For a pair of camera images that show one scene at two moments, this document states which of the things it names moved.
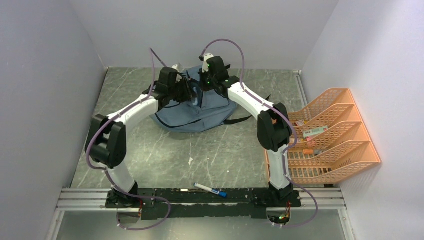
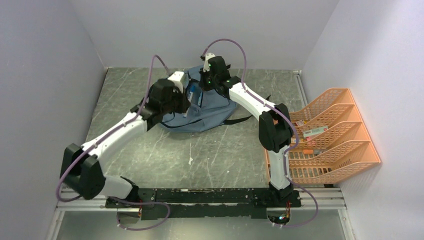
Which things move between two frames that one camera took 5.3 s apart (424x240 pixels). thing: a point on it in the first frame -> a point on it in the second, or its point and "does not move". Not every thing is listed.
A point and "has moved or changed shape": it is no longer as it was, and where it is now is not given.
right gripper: x=201 y=75 does not move
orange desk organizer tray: x=268 y=166 does not move
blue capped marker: x=222 y=194 has moved or changed shape
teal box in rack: x=315 y=131 does not move
